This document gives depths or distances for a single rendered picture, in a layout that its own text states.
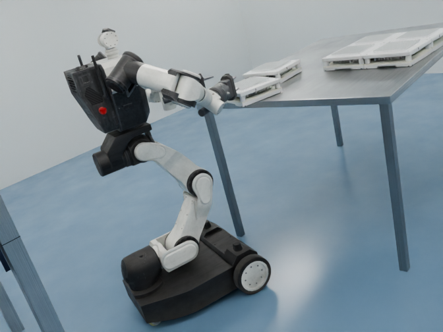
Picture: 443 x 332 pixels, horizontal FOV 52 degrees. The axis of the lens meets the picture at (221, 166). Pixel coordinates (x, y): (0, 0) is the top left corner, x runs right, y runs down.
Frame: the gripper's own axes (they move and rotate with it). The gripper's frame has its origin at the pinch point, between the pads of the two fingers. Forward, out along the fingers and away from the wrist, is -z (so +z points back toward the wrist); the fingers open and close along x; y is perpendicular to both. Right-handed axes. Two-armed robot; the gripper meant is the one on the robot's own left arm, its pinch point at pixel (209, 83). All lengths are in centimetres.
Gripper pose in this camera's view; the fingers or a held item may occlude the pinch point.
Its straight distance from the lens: 236.7
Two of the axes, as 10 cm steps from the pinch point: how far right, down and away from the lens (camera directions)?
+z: -9.1, 3.4, -2.6
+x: 2.3, 9.0, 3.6
